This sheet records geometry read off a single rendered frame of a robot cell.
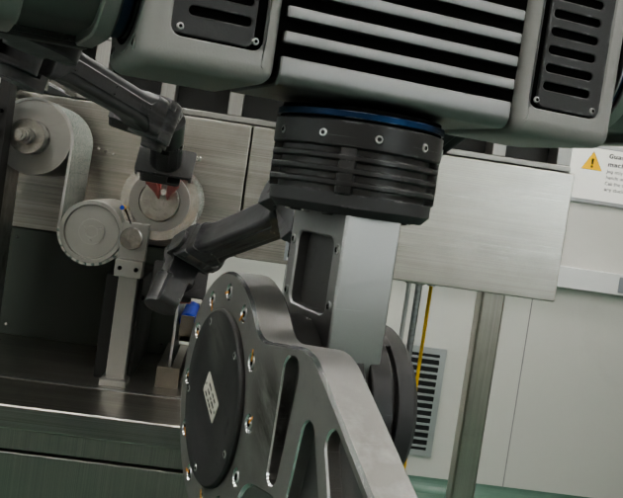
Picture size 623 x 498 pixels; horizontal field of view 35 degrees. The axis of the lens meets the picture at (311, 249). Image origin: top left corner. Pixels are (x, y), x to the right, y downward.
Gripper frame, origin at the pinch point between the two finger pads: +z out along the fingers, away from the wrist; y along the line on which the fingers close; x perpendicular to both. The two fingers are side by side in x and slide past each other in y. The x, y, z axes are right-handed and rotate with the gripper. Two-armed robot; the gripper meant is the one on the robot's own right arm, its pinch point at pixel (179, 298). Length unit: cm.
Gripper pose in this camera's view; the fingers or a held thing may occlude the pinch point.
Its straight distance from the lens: 191.1
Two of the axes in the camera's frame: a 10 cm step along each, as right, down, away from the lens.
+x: 0.9, -8.9, 4.6
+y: 9.9, 1.4, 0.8
